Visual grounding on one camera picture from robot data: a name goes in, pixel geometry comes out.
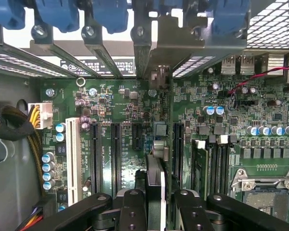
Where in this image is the black RAM slot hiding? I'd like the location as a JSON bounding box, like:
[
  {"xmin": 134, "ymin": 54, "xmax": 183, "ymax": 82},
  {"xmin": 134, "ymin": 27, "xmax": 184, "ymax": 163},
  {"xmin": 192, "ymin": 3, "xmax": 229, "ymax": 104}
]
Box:
[
  {"xmin": 217, "ymin": 141, "xmax": 224, "ymax": 195},
  {"xmin": 224, "ymin": 143, "xmax": 231, "ymax": 193},
  {"xmin": 210, "ymin": 141, "xmax": 217, "ymax": 195}
]

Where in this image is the CPU socket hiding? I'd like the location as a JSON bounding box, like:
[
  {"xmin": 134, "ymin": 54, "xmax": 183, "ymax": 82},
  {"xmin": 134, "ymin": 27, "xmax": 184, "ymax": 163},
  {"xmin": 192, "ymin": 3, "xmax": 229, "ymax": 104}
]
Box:
[{"xmin": 231, "ymin": 167, "xmax": 289, "ymax": 231}]

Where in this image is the short black expansion slot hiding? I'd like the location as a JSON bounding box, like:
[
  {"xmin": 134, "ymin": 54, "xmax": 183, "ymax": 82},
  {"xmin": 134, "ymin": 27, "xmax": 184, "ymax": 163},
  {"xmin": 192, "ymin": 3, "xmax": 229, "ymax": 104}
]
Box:
[{"xmin": 131, "ymin": 123, "xmax": 143, "ymax": 150}]

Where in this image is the white expansion slot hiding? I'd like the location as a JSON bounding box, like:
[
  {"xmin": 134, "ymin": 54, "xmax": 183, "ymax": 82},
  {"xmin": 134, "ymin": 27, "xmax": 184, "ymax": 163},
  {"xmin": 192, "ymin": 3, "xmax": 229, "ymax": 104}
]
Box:
[{"xmin": 65, "ymin": 117, "xmax": 83, "ymax": 206}]

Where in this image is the black power connector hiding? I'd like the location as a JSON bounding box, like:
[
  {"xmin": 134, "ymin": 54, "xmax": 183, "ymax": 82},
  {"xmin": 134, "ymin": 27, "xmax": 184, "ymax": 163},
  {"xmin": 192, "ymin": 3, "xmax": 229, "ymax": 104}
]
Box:
[{"xmin": 33, "ymin": 194, "xmax": 57, "ymax": 217}]

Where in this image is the green motherboard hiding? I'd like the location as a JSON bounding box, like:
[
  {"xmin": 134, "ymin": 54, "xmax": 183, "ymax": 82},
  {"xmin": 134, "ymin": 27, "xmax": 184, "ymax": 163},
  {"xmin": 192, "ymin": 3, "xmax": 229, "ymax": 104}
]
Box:
[{"xmin": 39, "ymin": 56, "xmax": 289, "ymax": 231}]

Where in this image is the white power connector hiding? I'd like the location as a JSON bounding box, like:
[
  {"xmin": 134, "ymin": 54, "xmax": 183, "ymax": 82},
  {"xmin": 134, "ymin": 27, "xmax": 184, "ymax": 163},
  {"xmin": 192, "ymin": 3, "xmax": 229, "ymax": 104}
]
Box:
[{"xmin": 27, "ymin": 102, "xmax": 54, "ymax": 130}]

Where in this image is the silver USB port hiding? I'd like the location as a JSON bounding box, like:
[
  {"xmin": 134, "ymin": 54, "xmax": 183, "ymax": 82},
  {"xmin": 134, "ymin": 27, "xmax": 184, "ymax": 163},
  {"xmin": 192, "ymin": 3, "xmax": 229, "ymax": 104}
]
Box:
[
  {"xmin": 238, "ymin": 55, "xmax": 253, "ymax": 75},
  {"xmin": 221, "ymin": 55, "xmax": 237, "ymax": 75}
]

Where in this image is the metal slot cover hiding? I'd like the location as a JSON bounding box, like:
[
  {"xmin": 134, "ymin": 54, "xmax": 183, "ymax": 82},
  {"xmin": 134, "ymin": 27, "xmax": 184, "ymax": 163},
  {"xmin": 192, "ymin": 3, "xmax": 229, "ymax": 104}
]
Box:
[
  {"xmin": 0, "ymin": 21, "xmax": 70, "ymax": 78},
  {"xmin": 30, "ymin": 25, "xmax": 94, "ymax": 78},
  {"xmin": 81, "ymin": 24, "xmax": 124, "ymax": 78},
  {"xmin": 131, "ymin": 24, "xmax": 152, "ymax": 78}
]

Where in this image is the open black PC case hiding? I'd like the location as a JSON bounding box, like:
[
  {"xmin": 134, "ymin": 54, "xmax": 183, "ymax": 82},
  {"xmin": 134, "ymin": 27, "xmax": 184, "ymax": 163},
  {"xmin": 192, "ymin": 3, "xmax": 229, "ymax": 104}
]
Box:
[{"xmin": 0, "ymin": 0, "xmax": 289, "ymax": 231}]

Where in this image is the silver port block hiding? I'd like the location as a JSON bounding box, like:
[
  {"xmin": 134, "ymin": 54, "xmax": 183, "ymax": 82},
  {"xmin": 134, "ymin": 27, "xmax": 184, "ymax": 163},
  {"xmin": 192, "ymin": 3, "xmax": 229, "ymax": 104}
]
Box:
[{"xmin": 267, "ymin": 53, "xmax": 289, "ymax": 80}]

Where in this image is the blue slot clip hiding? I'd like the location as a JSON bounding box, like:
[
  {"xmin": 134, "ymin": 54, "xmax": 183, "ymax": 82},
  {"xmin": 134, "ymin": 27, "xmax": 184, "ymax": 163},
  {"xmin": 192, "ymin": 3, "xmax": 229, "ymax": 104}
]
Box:
[
  {"xmin": 206, "ymin": 0, "xmax": 251, "ymax": 37},
  {"xmin": 91, "ymin": 0, "xmax": 130, "ymax": 35}
]

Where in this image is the red orange wire bundle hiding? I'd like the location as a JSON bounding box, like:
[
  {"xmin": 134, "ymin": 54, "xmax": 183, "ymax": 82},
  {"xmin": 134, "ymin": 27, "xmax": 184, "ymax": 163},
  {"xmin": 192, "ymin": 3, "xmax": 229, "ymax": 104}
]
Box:
[{"xmin": 14, "ymin": 205, "xmax": 44, "ymax": 231}]

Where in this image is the black sleeved power cable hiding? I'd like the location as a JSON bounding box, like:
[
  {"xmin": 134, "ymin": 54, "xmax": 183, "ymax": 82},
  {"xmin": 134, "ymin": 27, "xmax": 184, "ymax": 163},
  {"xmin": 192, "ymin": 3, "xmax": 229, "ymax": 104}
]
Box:
[{"xmin": 0, "ymin": 100, "xmax": 45, "ymax": 198}]

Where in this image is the thin red black wire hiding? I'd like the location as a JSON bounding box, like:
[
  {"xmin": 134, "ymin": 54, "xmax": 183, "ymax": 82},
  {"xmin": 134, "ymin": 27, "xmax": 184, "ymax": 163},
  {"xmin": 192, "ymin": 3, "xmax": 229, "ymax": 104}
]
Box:
[{"xmin": 227, "ymin": 66, "xmax": 289, "ymax": 95}]

